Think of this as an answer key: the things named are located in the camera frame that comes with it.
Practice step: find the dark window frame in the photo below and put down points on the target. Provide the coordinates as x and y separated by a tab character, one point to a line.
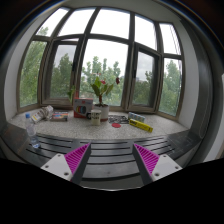
73	46

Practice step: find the red round coaster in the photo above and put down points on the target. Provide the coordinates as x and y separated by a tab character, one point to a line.
116	125

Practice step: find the clear plastic water bottle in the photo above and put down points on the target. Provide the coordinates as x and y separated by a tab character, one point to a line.
31	131

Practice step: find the dark colourful book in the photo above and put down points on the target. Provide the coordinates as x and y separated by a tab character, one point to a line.
59	116

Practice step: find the white wrapped package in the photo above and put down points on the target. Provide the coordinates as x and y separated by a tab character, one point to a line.
45	113

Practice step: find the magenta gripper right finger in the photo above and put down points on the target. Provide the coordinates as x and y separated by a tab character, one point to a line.
152	166

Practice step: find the yellow long box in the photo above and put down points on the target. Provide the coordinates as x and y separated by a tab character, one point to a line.
140	125

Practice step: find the potted plant in white pot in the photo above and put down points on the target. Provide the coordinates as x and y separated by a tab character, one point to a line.
100	88

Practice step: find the white ceramic mug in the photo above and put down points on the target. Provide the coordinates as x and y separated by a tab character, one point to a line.
95	116

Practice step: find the light blue small box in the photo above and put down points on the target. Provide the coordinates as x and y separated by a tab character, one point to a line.
136	117

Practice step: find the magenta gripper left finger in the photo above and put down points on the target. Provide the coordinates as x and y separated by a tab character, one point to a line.
70	166

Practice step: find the red white filament box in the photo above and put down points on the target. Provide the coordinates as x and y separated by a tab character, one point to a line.
82	106

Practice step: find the black patterned mat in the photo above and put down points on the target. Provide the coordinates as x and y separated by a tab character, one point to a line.
120	119

